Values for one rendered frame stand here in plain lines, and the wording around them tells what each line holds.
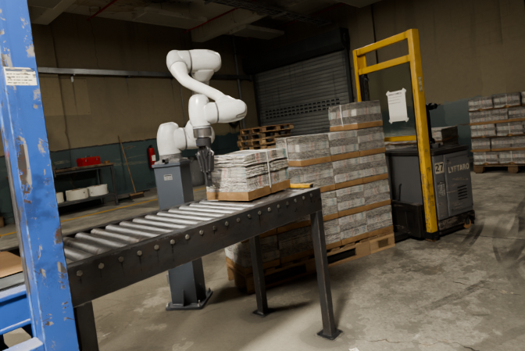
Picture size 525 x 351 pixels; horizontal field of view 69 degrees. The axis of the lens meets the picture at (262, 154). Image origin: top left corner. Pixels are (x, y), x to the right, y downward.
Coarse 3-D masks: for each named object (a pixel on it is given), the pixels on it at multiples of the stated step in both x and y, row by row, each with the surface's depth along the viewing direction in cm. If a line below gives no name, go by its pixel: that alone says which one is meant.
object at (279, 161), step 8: (240, 152) 216; (272, 152) 203; (280, 152) 211; (272, 160) 204; (280, 160) 210; (272, 168) 203; (280, 168) 209; (272, 176) 203; (280, 176) 210; (288, 176) 215
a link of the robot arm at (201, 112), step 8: (192, 96) 184; (200, 96) 183; (192, 104) 183; (200, 104) 182; (208, 104) 184; (192, 112) 183; (200, 112) 182; (208, 112) 183; (216, 112) 185; (192, 120) 184; (200, 120) 183; (208, 120) 184; (216, 120) 188
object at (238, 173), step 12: (216, 156) 196; (228, 156) 191; (240, 156) 186; (252, 156) 190; (216, 168) 198; (228, 168) 192; (240, 168) 188; (252, 168) 190; (264, 168) 198; (216, 180) 199; (228, 180) 193; (240, 180) 189; (252, 180) 190; (264, 180) 198
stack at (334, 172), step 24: (288, 168) 298; (312, 168) 300; (336, 168) 310; (336, 192) 310; (360, 192) 322; (360, 216) 321; (264, 240) 279; (288, 240) 289; (312, 240) 299; (336, 240) 309; (360, 240) 321; (240, 264) 280; (288, 264) 288; (312, 264) 298; (336, 264) 308
